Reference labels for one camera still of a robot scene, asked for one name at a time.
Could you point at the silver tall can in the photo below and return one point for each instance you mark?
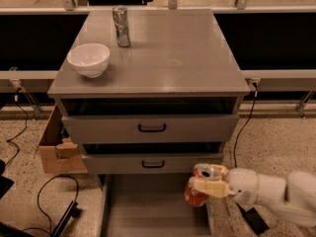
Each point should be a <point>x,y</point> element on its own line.
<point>121,24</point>

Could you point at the white ceramic bowl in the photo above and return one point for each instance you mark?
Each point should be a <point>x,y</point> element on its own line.
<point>89,59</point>

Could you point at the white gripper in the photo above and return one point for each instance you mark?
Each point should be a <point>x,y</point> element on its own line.
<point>243,184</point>

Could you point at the brown cardboard box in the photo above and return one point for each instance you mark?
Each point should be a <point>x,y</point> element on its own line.
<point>57,152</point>

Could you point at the black middle drawer handle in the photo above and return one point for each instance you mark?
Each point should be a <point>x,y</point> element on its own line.
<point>153,165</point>

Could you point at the grey middle drawer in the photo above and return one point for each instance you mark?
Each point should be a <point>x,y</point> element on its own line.
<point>131,163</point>

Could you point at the grey top drawer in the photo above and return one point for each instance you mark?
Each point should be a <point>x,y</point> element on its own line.
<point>123,129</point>

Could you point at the grey open bottom drawer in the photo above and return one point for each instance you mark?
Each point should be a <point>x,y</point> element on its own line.
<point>150,205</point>

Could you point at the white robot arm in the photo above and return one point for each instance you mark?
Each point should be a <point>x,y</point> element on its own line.
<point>292,199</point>

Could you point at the red coke can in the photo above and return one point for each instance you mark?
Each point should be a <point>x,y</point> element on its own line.
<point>195,201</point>

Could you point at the black top drawer handle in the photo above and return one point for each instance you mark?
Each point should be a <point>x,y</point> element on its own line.
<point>153,129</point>

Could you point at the grey drawer cabinet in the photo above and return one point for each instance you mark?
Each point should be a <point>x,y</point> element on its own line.
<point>178,63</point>

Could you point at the black stand leg left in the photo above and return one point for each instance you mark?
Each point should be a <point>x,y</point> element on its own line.
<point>72,211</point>

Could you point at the black power adapter with cable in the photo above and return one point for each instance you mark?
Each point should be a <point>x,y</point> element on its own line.
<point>252,217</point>

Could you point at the black drawer handle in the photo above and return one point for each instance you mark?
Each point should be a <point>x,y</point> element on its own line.
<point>153,165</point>
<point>153,129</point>

